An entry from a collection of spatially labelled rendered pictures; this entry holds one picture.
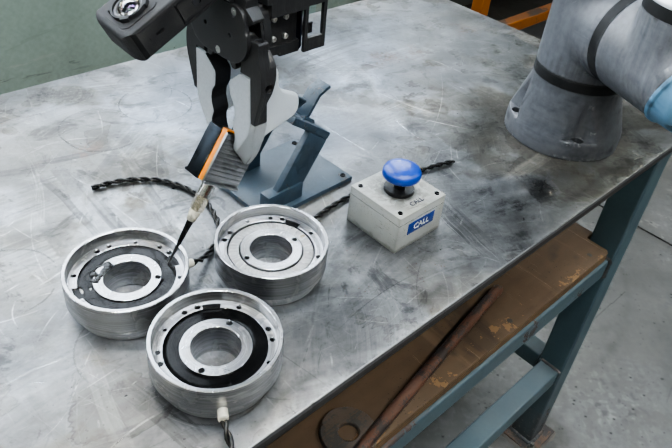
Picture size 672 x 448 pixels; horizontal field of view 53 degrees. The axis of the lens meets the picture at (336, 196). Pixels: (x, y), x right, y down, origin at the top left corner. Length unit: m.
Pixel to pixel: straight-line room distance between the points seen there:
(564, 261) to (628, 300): 0.88
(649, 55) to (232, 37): 0.43
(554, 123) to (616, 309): 1.14
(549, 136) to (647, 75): 0.18
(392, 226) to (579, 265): 0.54
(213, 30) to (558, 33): 0.47
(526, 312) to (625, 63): 0.41
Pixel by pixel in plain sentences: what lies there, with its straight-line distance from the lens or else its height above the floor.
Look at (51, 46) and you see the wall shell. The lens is 2.30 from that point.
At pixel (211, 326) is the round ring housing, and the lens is 0.56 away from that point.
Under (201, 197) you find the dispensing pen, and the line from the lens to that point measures 0.59.
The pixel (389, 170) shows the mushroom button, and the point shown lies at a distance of 0.67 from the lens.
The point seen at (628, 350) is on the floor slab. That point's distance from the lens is 1.88.
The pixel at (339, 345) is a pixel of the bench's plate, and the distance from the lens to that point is 0.59.
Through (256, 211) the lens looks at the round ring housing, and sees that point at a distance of 0.66.
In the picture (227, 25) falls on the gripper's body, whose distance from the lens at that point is 0.52.
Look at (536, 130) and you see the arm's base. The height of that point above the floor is 0.83.
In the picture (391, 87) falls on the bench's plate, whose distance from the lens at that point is 0.99.
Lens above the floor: 1.25
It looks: 37 degrees down
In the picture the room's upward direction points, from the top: 7 degrees clockwise
